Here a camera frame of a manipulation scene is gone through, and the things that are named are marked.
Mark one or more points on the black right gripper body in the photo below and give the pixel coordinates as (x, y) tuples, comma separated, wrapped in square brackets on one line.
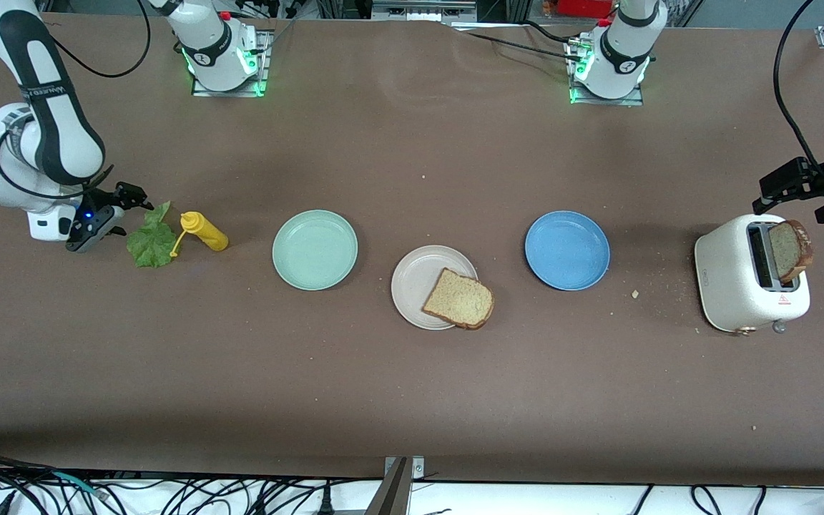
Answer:
[(102, 199)]

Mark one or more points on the green lettuce leaf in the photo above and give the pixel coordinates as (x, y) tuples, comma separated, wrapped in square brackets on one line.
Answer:
[(151, 243)]

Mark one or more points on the brown bread slice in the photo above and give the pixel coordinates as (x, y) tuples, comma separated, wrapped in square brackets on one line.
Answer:
[(458, 299), (787, 250)]

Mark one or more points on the yellow mustard squeeze bottle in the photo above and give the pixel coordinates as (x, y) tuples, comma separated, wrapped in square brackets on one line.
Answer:
[(208, 234)]

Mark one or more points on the mint green round plate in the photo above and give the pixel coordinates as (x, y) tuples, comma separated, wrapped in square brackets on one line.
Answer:
[(315, 250)]

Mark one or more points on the blue round plate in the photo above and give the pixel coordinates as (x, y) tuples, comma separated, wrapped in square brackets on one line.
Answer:
[(567, 250)]

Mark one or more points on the beige round plate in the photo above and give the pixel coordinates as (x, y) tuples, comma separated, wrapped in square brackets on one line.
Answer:
[(412, 279)]

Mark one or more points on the white two-slot toaster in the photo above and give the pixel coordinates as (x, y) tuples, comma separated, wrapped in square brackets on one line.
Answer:
[(723, 279)]

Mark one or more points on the red box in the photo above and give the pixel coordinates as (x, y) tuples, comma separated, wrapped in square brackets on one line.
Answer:
[(584, 7)]

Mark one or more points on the black power plug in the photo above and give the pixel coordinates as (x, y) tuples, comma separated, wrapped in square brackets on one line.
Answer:
[(325, 504)]

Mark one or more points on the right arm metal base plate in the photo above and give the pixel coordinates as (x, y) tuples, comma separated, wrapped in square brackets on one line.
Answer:
[(263, 71)]

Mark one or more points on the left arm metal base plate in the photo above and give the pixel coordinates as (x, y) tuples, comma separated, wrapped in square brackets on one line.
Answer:
[(609, 102)]

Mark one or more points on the grey metal bracket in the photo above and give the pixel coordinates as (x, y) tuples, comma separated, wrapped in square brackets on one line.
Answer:
[(419, 8)]

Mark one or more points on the grey aluminium post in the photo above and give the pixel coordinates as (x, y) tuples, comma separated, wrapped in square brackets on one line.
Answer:
[(398, 493)]

